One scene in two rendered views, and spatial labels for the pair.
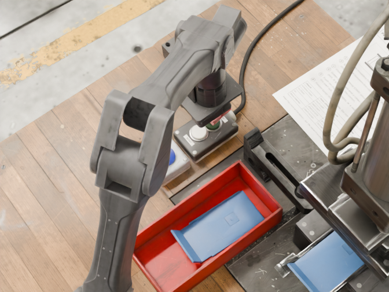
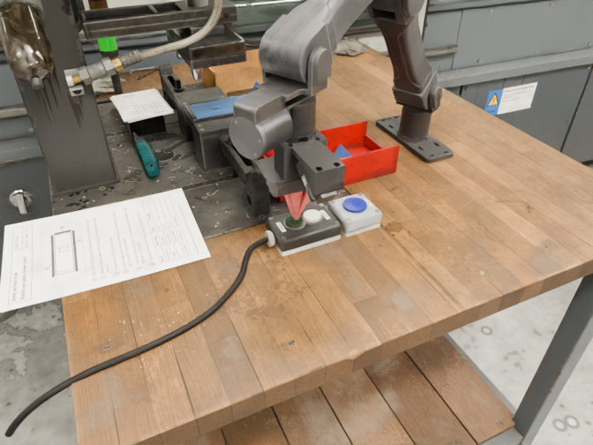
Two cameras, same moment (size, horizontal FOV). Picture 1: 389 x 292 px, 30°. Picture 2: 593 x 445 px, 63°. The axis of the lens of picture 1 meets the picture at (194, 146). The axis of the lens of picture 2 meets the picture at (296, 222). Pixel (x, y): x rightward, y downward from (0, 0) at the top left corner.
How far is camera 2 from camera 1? 1.45 m
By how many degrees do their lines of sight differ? 80
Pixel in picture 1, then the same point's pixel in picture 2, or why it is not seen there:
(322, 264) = not seen: hidden behind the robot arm
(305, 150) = (204, 208)
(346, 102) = (133, 237)
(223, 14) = (258, 100)
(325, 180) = (225, 39)
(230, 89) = (270, 162)
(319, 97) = (158, 246)
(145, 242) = (379, 170)
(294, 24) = (124, 337)
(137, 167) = not seen: outside the picture
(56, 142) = (485, 259)
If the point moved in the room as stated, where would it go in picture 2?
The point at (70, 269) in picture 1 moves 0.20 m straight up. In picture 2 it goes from (448, 171) to (471, 71)
